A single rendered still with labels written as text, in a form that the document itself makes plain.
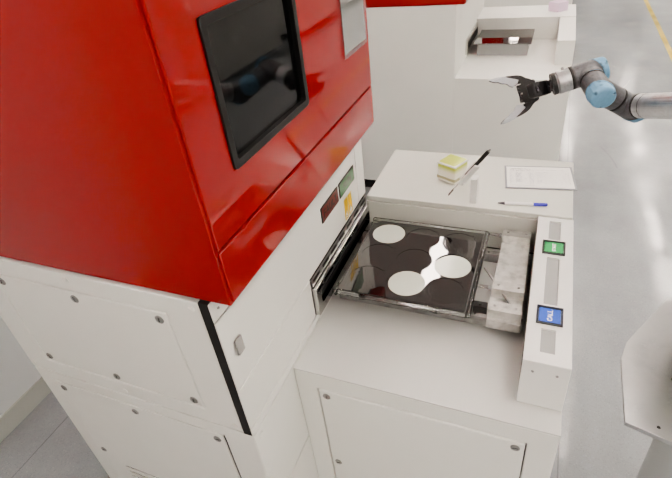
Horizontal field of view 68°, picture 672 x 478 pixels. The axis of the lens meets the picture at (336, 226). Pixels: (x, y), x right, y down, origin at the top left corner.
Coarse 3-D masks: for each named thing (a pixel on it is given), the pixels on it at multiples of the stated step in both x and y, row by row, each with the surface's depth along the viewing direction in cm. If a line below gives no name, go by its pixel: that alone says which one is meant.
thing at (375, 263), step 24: (408, 240) 151; (432, 240) 150; (456, 240) 148; (480, 240) 147; (360, 264) 144; (384, 264) 142; (408, 264) 141; (432, 264) 140; (360, 288) 135; (384, 288) 134; (432, 288) 132; (456, 288) 131
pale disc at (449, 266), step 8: (448, 256) 142; (456, 256) 142; (440, 264) 140; (448, 264) 139; (456, 264) 139; (464, 264) 138; (440, 272) 137; (448, 272) 136; (456, 272) 136; (464, 272) 136
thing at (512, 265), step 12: (504, 252) 144; (516, 252) 144; (528, 252) 143; (504, 264) 140; (516, 264) 139; (504, 276) 136; (516, 276) 135; (492, 300) 129; (504, 300) 128; (516, 300) 128; (492, 324) 124; (504, 324) 122; (516, 324) 121
